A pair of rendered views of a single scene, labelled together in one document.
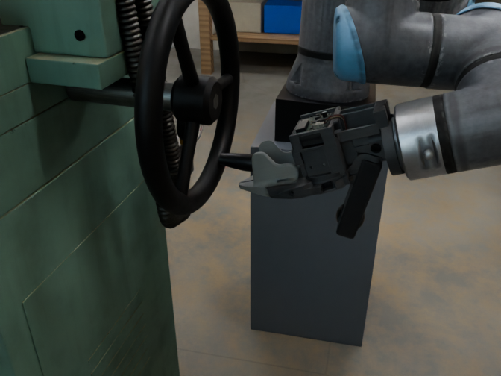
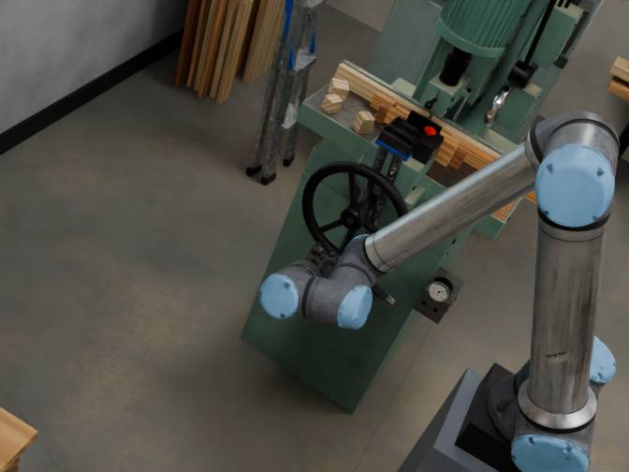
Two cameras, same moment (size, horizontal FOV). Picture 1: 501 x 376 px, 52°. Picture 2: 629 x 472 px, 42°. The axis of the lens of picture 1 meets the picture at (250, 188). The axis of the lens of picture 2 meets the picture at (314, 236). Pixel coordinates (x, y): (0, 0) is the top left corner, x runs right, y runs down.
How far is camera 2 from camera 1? 1.88 m
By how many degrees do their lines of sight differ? 71
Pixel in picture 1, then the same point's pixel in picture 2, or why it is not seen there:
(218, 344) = (379, 449)
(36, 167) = (343, 186)
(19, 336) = (292, 219)
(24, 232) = (321, 196)
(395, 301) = not seen: outside the picture
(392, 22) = (352, 248)
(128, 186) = not seen: hidden behind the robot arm
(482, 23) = (341, 280)
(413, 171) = not seen: hidden behind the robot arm
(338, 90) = (493, 396)
